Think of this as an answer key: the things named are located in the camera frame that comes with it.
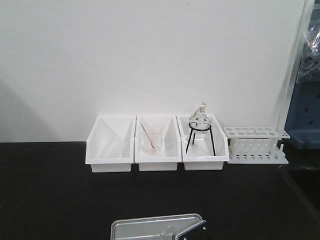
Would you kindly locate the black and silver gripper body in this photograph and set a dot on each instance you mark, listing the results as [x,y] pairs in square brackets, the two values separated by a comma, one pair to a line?
[191,231]

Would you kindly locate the silver metal tray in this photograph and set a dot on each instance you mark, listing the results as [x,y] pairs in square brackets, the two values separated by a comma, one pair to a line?
[148,228]

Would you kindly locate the glass beaker in bin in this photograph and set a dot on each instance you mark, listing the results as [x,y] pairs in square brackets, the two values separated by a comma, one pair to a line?
[152,138]

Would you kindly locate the white right storage bin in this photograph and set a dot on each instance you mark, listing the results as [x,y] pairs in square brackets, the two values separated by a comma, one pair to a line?
[200,154]

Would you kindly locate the white storage bin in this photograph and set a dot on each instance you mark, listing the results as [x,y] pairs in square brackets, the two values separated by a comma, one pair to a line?
[200,154]
[110,146]
[171,151]

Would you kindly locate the red stirring rod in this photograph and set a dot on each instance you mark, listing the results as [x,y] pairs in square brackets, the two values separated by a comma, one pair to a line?
[148,137]

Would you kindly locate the white middle storage bin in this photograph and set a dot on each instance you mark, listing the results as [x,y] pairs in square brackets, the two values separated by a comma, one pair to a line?
[171,151]

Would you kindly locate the white test tube rack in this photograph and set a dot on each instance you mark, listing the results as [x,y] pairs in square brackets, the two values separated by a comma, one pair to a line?
[256,145]

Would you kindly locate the glass alcohol lamp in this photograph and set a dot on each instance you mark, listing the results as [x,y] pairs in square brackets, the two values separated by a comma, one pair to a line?
[199,122]

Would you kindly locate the white left storage bin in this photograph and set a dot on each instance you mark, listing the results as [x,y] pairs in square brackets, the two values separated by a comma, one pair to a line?
[110,146]

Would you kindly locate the grey pegboard drying rack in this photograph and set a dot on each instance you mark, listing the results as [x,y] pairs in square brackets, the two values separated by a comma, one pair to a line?
[303,118]

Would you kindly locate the plastic bag of pegs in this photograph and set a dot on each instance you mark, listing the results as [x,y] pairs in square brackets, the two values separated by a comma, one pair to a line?
[309,67]

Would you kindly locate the black wire tripod stand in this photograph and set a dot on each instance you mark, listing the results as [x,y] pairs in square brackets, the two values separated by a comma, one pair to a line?
[192,136]

